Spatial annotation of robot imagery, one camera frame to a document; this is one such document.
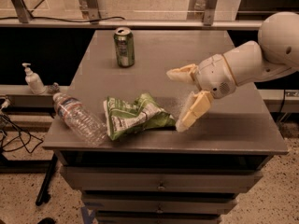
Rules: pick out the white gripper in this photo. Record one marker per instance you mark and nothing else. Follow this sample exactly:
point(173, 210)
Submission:
point(213, 75)

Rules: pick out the green jalapeno chip bag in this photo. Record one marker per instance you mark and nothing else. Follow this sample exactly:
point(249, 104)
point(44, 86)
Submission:
point(143, 114)

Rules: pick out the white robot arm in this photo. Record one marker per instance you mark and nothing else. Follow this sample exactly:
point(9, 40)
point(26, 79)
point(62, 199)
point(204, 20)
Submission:
point(274, 55)

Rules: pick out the clear plastic water bottle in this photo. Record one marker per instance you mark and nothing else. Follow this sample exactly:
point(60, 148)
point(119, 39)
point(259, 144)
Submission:
point(79, 119)

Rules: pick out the white pump dispenser bottle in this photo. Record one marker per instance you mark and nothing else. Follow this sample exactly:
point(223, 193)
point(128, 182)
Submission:
point(33, 80)

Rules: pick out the green soda can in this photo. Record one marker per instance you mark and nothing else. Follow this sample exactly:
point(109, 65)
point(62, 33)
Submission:
point(124, 46)

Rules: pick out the grey drawer cabinet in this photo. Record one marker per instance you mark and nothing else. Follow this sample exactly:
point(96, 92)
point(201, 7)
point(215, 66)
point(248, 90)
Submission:
point(145, 171)

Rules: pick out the small crumpled grey object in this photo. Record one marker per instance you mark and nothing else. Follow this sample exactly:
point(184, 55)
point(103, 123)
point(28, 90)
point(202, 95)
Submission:
point(53, 88)

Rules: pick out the black metal stand leg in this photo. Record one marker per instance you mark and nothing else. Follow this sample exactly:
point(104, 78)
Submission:
point(43, 195)

